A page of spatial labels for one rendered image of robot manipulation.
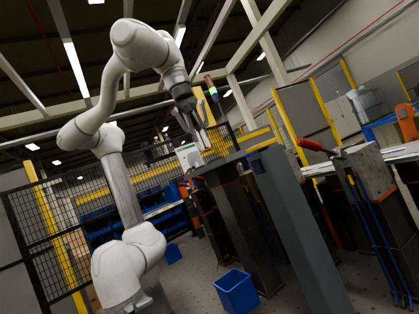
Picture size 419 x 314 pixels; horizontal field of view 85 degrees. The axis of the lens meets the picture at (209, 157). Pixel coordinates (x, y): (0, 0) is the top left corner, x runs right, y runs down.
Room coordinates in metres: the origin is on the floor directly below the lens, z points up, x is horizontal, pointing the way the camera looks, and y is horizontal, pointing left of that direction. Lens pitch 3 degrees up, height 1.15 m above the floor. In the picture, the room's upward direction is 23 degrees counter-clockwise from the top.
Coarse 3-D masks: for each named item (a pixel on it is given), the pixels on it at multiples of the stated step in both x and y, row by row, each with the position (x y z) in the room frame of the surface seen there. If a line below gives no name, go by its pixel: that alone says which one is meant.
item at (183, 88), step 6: (186, 84) 0.78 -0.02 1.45; (174, 90) 0.78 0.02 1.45; (180, 90) 0.77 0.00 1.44; (186, 90) 0.77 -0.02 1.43; (192, 90) 0.80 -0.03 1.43; (174, 96) 0.78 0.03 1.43; (180, 96) 0.77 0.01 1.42; (186, 96) 0.80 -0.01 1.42; (192, 96) 0.80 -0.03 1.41; (180, 102) 0.79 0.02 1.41; (186, 102) 0.80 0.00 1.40; (180, 108) 0.79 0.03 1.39; (192, 108) 0.80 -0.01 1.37
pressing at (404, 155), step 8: (408, 144) 0.65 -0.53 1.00; (416, 144) 0.62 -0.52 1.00; (384, 152) 0.68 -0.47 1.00; (400, 152) 0.60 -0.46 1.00; (408, 152) 0.57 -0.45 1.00; (416, 152) 0.53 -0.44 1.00; (384, 160) 0.58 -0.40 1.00; (392, 160) 0.57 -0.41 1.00; (400, 160) 0.55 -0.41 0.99; (408, 160) 0.54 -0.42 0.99; (304, 168) 0.98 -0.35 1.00; (312, 168) 0.91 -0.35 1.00; (320, 168) 0.83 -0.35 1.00; (328, 168) 0.78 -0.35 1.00; (304, 176) 0.81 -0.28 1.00; (312, 176) 0.78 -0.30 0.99; (320, 176) 0.76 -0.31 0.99
